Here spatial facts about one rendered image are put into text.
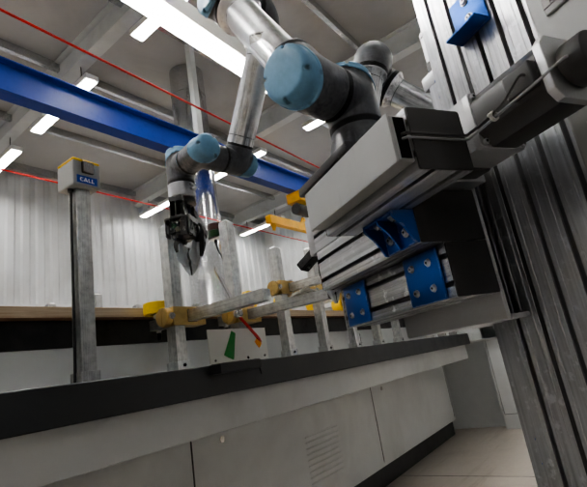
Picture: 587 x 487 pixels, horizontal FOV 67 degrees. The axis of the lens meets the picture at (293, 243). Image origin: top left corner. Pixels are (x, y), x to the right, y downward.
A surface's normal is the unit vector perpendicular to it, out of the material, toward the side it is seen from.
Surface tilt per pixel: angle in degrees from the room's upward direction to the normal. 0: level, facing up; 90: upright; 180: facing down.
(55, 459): 90
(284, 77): 97
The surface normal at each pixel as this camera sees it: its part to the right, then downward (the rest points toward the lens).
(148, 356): 0.80, -0.28
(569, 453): -0.92, 0.04
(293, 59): -0.66, 0.03
